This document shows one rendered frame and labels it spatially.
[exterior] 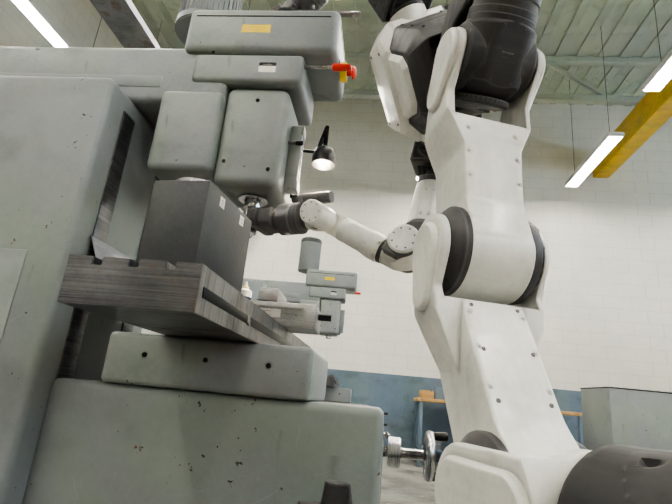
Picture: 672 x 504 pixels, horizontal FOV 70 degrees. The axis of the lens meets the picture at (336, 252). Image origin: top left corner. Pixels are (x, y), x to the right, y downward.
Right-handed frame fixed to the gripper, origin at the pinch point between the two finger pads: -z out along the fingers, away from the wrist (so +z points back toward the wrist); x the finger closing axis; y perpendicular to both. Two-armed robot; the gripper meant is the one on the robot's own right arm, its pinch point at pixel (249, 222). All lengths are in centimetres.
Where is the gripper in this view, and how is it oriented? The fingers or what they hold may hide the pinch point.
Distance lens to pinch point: 142.0
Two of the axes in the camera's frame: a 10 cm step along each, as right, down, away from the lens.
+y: -0.8, 9.5, -2.9
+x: -4.0, -3.0, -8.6
